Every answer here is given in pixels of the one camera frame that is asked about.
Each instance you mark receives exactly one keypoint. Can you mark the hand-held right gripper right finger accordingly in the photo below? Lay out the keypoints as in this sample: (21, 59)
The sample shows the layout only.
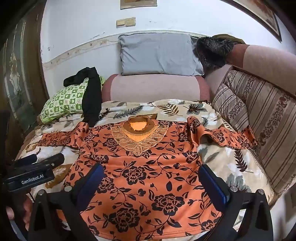
(215, 185)

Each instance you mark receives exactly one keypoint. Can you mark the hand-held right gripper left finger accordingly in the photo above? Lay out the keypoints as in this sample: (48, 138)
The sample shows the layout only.
(92, 183)

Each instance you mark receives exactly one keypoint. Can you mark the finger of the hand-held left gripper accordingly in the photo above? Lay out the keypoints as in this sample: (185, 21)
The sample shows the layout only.
(52, 159)
(25, 160)

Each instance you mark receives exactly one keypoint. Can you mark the orange black floral blouse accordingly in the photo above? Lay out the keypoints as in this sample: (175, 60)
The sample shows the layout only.
(143, 176)

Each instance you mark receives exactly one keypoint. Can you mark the person's left hand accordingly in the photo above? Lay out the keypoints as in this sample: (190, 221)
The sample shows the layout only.
(9, 212)

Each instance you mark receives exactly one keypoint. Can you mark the beige leaf print blanket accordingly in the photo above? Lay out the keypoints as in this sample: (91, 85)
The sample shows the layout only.
(231, 162)

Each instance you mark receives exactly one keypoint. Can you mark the green patterned pillow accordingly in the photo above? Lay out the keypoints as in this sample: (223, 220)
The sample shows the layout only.
(64, 102)

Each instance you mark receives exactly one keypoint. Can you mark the black garment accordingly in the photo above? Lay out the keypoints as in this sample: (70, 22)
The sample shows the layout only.
(92, 102)

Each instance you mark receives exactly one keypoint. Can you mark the small striped brown cushion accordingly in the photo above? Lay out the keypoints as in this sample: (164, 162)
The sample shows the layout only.
(231, 109)

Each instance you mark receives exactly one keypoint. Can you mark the wooden glass door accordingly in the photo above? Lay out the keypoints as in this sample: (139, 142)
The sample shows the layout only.
(20, 76)

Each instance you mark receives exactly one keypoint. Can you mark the large striped brown cushion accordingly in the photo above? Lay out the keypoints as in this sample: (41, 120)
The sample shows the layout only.
(275, 125)

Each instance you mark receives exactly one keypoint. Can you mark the pink bolster pillow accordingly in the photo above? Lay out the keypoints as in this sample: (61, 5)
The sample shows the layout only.
(152, 87)

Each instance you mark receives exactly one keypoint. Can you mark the dark furry cloth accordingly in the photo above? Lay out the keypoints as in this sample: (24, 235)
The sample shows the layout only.
(211, 52)

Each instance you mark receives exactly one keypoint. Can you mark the white cloth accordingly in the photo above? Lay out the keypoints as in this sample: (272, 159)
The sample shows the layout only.
(157, 54)

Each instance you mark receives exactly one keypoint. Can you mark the olive cloth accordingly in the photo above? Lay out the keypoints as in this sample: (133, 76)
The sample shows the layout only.
(227, 37)

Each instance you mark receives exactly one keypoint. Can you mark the large dark framed picture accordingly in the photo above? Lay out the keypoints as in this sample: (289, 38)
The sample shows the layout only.
(261, 14)

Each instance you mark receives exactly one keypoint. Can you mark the small framed picture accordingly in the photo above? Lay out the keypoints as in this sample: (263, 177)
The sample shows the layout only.
(138, 3)

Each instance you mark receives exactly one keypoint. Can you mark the beige wall switch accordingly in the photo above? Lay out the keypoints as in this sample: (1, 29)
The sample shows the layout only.
(130, 21)
(121, 23)

